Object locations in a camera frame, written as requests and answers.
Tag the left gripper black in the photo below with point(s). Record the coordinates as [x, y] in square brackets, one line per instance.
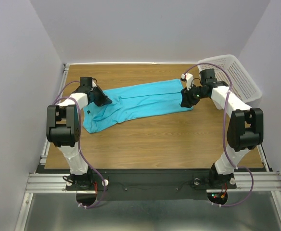
[98, 95]

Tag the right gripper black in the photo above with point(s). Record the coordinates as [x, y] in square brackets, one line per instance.
[188, 95]

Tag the turquoise t shirt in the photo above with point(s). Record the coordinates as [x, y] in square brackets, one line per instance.
[133, 102]

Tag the white plastic basket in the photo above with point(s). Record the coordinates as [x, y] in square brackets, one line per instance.
[230, 70]

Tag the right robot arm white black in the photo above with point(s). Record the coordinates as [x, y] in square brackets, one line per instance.
[243, 125]

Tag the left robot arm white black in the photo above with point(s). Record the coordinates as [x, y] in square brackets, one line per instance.
[63, 129]

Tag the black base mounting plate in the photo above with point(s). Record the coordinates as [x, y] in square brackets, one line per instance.
[138, 175]

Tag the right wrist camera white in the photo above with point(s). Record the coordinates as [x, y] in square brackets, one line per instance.
[188, 79]

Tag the right aluminium frame rail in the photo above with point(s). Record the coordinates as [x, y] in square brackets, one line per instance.
[264, 159]

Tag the aluminium frame rail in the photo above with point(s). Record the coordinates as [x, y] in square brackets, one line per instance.
[51, 118]
[264, 159]
[54, 183]

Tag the left aluminium frame rail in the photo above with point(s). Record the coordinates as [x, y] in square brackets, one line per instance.
[51, 118]

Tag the front aluminium frame rail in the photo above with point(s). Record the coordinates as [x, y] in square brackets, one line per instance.
[54, 183]

